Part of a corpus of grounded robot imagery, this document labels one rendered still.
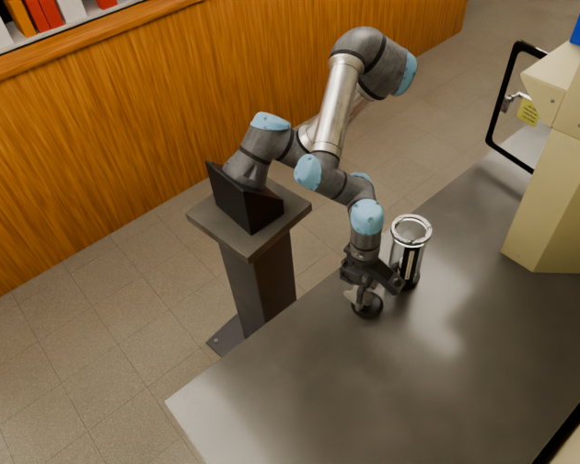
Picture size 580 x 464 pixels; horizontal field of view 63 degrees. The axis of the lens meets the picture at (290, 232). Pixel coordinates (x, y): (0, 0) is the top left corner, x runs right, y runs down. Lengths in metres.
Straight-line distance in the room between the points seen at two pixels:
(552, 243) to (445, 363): 0.45
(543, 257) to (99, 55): 2.11
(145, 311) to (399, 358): 1.66
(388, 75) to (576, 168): 0.52
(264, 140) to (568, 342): 1.03
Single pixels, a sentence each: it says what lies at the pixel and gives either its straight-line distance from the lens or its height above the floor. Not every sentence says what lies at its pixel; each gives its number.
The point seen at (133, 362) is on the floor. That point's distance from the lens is 2.57.
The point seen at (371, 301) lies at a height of 0.99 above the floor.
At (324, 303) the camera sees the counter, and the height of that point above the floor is 0.94.
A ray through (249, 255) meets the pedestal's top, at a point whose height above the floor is 0.94.
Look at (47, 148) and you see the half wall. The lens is 2.71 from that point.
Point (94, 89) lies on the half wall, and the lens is 2.67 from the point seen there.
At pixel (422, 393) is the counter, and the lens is 1.32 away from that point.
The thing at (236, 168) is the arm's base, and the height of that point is 1.15.
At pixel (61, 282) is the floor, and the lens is 3.03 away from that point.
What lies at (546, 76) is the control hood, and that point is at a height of 1.51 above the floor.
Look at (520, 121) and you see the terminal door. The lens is 1.79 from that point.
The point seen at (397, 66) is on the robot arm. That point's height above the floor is 1.47.
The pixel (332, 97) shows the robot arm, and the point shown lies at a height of 1.48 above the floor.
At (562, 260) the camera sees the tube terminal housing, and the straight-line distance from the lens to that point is 1.59.
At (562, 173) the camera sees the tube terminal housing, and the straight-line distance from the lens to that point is 1.37.
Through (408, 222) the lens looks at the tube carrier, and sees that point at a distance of 1.37.
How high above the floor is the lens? 2.14
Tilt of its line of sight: 49 degrees down
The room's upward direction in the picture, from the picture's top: 6 degrees counter-clockwise
